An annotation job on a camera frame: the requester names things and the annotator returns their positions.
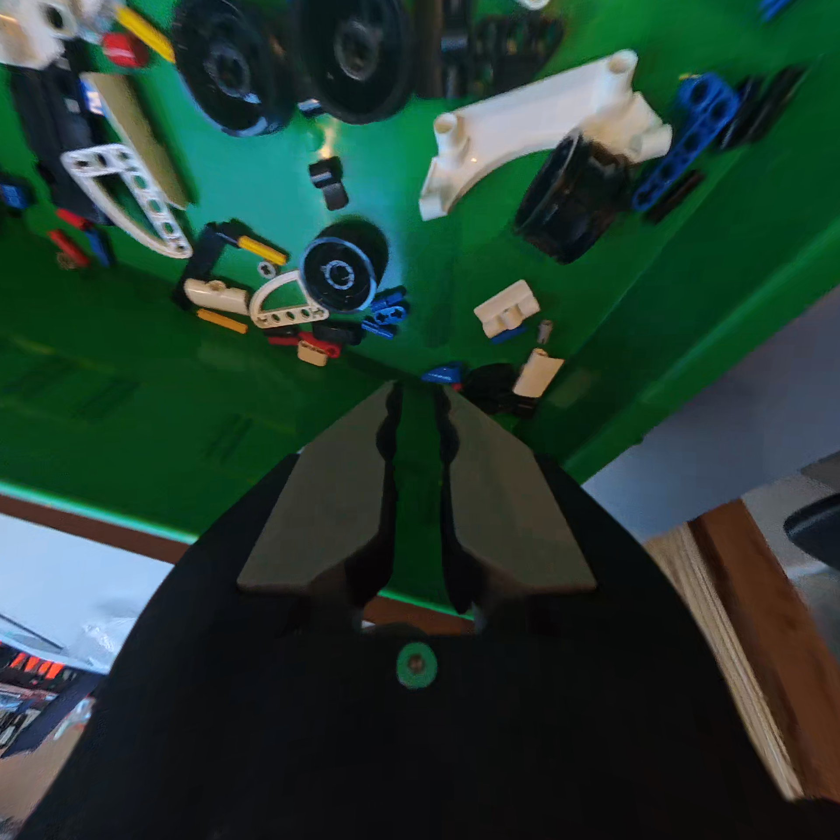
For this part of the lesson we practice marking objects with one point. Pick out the blue brick beam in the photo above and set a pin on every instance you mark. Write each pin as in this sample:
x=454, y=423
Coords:
x=695, y=131

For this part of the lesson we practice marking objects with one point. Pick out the yellow brick axle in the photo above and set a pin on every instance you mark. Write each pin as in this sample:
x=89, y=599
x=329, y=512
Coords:
x=144, y=33

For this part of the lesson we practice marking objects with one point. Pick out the white half-round brick beam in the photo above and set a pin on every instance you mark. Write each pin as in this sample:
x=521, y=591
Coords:
x=289, y=318

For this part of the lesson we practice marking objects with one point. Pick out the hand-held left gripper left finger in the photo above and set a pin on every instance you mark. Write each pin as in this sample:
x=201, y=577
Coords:
x=328, y=518

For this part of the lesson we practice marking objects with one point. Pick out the grey brick panel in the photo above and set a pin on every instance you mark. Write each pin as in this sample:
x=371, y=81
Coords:
x=131, y=124

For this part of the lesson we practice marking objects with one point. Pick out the small brick pieces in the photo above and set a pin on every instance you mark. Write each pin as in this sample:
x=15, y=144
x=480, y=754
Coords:
x=387, y=312

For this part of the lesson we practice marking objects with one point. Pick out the red round brick piece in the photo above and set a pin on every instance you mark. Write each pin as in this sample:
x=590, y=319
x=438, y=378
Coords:
x=124, y=49

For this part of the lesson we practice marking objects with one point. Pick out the white angled brick beam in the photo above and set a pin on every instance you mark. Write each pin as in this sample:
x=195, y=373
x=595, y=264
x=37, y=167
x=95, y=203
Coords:
x=79, y=161

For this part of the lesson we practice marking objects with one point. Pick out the white curved brick piece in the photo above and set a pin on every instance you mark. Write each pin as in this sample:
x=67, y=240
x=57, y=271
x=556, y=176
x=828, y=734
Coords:
x=216, y=295

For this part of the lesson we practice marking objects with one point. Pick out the green plastic bin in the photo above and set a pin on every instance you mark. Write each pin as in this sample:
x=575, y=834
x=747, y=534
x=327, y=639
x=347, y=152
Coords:
x=98, y=394

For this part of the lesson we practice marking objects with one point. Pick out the small white brick connector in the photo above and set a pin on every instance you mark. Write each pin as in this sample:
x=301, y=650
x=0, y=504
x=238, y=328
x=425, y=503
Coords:
x=505, y=312

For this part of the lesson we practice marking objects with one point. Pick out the white mudguard brick panel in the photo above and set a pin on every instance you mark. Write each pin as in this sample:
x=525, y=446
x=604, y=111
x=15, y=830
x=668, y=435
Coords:
x=512, y=124

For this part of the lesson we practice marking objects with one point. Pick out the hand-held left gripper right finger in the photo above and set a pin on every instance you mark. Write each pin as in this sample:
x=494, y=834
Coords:
x=518, y=525

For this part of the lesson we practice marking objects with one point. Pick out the wooden table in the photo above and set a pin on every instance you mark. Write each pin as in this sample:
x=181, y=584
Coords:
x=52, y=571

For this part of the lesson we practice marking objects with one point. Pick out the small black brick connector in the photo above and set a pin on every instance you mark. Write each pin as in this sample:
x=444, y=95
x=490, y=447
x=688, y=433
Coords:
x=331, y=190

